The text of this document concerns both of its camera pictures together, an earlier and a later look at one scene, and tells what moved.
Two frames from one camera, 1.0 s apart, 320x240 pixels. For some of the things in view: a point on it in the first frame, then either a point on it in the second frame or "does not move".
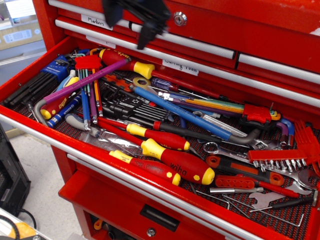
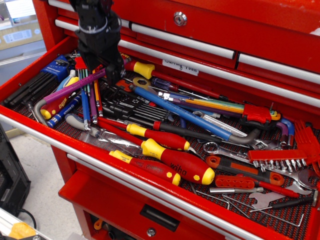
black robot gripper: x=153 y=14 -> x=98 y=34
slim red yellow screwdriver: x=155 y=169 does not move
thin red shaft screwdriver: x=279 y=189 does not move
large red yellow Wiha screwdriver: x=184 y=166 does not move
